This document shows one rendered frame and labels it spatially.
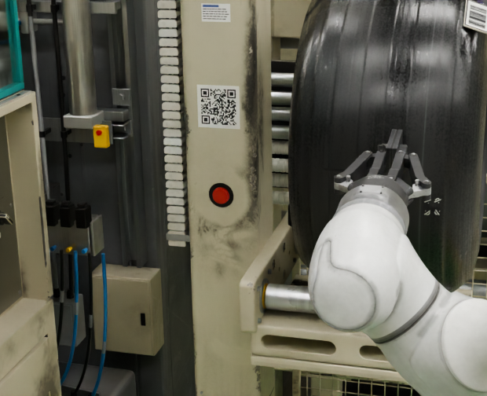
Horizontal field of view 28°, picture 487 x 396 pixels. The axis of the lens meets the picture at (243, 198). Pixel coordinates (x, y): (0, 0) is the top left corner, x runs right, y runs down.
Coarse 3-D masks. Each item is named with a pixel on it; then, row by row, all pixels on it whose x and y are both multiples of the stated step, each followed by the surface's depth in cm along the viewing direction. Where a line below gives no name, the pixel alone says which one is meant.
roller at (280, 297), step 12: (264, 288) 170; (276, 288) 169; (288, 288) 169; (300, 288) 169; (264, 300) 170; (276, 300) 169; (288, 300) 168; (300, 300) 168; (300, 312) 169; (312, 312) 168
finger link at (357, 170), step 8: (368, 152) 135; (360, 160) 133; (352, 168) 131; (360, 168) 132; (368, 168) 136; (336, 176) 130; (344, 176) 129; (352, 176) 130; (360, 176) 133; (336, 192) 130; (344, 192) 130
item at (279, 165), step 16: (272, 64) 219; (288, 64) 218; (272, 80) 207; (288, 80) 206; (272, 96) 207; (288, 96) 206; (272, 112) 209; (288, 112) 208; (272, 128) 210; (288, 128) 209; (272, 144) 212; (272, 160) 212; (288, 192) 214
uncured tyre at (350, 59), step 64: (320, 0) 156; (384, 0) 150; (448, 0) 148; (320, 64) 147; (384, 64) 144; (448, 64) 143; (320, 128) 146; (384, 128) 143; (448, 128) 141; (320, 192) 148; (448, 192) 143; (448, 256) 150
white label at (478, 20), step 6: (468, 0) 149; (468, 6) 148; (474, 6) 148; (480, 6) 148; (486, 6) 149; (468, 12) 147; (474, 12) 147; (480, 12) 148; (486, 12) 148; (468, 18) 146; (474, 18) 147; (480, 18) 147; (486, 18) 147; (468, 24) 145; (474, 24) 146; (480, 24) 146; (486, 24) 146; (480, 30) 145; (486, 30) 146
